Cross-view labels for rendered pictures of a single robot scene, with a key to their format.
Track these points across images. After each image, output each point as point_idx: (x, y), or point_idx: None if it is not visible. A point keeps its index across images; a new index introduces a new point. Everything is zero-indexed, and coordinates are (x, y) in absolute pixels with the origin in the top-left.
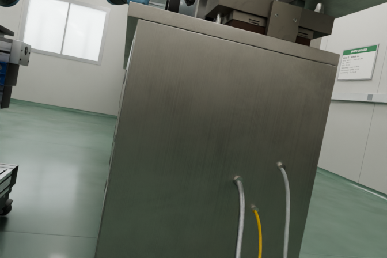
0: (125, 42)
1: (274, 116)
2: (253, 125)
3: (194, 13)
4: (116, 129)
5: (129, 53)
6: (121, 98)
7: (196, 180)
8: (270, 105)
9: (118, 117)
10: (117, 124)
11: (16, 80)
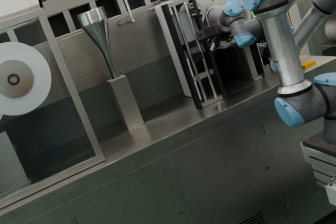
0: (260, 101)
1: None
2: None
3: (189, 66)
4: (259, 182)
5: (271, 105)
6: (276, 141)
7: None
8: None
9: (261, 168)
10: (272, 167)
11: (315, 178)
